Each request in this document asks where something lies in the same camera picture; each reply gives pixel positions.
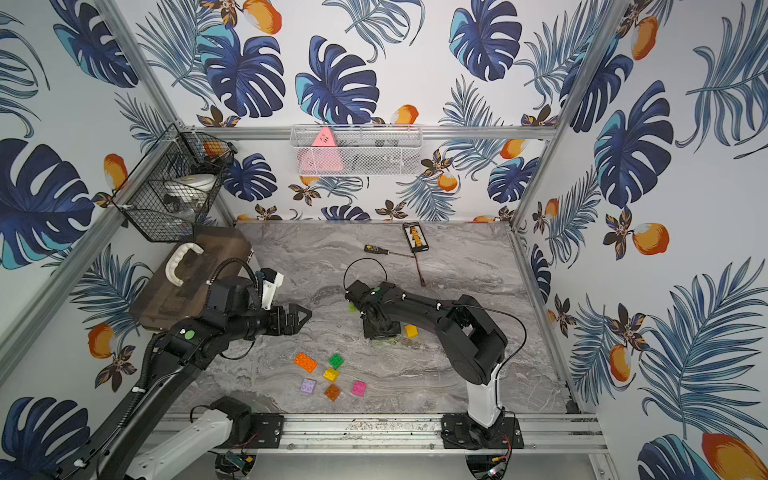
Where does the pink square lego brick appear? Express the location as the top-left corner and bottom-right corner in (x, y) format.
(351, 380), (367, 397)

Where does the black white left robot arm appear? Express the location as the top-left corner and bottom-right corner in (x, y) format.
(33, 258), (312, 479)

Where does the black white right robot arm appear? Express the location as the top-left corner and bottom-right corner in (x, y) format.
(345, 280), (510, 450)

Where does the orange long lego brick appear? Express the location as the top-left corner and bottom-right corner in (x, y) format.
(294, 352), (318, 373)

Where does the green square lego brick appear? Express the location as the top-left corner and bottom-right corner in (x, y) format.
(329, 353), (344, 370)

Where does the yellow sloped lego brick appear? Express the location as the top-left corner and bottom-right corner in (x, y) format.
(323, 368), (340, 382)

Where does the purple square lego brick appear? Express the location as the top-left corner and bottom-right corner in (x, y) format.
(300, 378), (317, 395)

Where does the brown square lego brick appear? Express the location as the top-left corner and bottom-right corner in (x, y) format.
(324, 384), (341, 402)

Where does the black yellow screwdriver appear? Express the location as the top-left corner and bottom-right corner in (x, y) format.
(364, 244), (414, 258)

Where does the brown translucent tool case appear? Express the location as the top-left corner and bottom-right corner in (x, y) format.
(129, 226), (252, 331)

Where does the black screwdriver bit case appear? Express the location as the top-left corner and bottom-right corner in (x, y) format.
(402, 222), (429, 254)

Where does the white object in basket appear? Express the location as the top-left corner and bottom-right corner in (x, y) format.
(164, 174), (216, 202)

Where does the pink triangular object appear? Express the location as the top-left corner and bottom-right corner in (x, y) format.
(297, 127), (344, 176)

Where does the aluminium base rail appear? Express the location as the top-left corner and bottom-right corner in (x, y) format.
(146, 411), (607, 454)

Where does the black wire basket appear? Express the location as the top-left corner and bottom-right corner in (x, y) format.
(112, 125), (237, 243)

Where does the white wire wall shelf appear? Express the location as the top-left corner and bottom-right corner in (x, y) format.
(290, 124), (423, 176)

